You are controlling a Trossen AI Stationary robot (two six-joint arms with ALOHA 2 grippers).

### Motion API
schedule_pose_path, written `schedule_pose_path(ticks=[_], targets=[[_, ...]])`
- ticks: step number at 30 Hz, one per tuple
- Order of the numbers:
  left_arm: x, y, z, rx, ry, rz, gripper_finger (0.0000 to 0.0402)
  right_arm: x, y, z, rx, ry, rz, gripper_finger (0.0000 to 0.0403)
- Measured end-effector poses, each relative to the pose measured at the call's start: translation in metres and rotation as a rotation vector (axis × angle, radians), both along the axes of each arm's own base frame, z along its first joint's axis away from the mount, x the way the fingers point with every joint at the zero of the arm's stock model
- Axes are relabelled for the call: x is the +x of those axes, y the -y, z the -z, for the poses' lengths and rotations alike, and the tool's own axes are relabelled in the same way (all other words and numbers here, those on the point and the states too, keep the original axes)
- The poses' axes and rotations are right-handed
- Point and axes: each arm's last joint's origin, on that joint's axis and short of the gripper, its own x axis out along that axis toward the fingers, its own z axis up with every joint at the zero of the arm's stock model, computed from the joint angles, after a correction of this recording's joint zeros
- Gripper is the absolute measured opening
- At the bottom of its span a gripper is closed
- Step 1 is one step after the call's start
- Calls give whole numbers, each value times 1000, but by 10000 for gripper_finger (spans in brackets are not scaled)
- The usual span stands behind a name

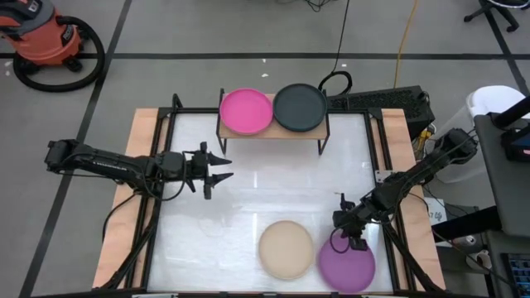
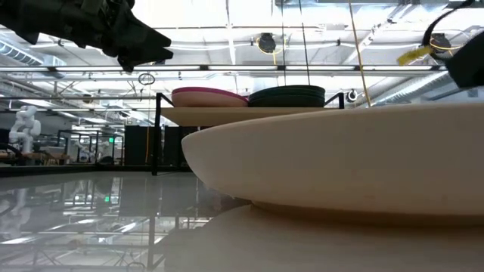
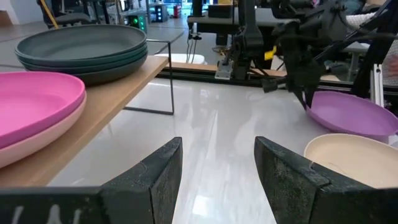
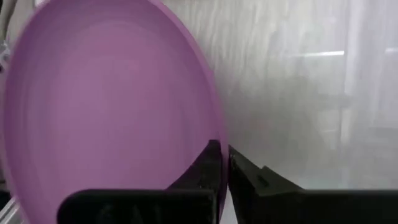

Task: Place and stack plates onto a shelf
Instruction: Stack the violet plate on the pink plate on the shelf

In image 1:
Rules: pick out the dark teal plate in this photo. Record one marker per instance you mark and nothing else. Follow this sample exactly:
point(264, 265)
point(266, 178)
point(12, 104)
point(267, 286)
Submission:
point(300, 107)

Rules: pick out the white paper sheet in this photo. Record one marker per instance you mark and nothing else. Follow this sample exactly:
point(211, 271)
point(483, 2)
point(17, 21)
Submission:
point(438, 211)

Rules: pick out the white bin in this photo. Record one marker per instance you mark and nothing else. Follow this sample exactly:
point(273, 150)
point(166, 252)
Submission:
point(488, 99)

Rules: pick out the black rig frame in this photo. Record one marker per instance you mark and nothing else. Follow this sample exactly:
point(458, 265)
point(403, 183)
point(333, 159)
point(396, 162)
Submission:
point(190, 110)

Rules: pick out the grey desk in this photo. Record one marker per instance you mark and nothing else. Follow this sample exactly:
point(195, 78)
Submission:
point(509, 194)

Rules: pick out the white table mat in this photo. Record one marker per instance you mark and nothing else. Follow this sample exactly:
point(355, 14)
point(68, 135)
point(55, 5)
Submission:
point(269, 186)

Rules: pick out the black office chair base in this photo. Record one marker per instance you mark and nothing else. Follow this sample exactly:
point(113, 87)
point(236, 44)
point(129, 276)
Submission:
point(507, 20)

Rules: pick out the purple plate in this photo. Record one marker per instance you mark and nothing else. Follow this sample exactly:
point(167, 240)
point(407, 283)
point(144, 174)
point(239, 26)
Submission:
point(348, 269)

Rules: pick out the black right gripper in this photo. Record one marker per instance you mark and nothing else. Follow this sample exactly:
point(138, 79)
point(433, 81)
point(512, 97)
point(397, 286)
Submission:
point(357, 215)

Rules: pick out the black monitor stand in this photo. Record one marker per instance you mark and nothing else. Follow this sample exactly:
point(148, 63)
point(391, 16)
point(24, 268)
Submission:
point(513, 142)

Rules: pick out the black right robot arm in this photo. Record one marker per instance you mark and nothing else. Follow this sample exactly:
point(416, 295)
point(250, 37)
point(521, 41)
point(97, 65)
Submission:
point(414, 174)

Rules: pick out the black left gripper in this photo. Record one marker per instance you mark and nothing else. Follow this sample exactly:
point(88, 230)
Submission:
point(198, 169)

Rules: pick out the wooden shelf with black legs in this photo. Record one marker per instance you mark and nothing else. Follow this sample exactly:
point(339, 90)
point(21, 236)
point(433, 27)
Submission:
point(298, 135)

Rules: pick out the magenta plate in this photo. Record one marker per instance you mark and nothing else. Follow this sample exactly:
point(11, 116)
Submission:
point(246, 111)

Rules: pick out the black keyboard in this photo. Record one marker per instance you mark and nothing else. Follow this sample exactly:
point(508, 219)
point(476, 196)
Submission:
point(519, 275)

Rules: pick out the beige plate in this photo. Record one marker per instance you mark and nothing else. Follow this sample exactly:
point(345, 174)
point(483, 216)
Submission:
point(285, 249)

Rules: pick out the orange shop vacuum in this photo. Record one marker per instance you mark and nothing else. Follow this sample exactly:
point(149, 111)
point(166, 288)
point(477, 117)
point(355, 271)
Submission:
point(45, 41)

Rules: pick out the black computer case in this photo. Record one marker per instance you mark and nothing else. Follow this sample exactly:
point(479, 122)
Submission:
point(385, 101)

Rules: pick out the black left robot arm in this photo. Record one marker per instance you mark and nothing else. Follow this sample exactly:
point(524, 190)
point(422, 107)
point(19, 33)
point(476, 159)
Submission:
point(107, 163)

